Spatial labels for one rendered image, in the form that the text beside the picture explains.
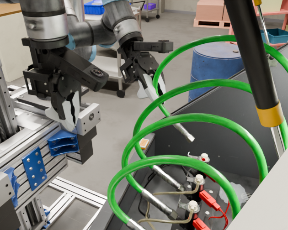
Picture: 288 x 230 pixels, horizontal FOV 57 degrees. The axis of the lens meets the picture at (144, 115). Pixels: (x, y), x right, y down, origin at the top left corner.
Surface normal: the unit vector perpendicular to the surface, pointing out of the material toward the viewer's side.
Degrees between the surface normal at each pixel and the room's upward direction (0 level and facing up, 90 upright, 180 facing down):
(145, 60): 47
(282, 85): 90
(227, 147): 90
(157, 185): 0
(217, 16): 90
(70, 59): 28
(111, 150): 0
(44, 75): 90
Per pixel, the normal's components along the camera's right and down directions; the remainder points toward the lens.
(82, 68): 0.45, -0.69
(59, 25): 0.79, 0.32
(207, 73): -0.57, 0.43
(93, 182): 0.00, -0.85
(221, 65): -0.14, 0.52
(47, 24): 0.39, 0.48
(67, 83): 0.95, 0.17
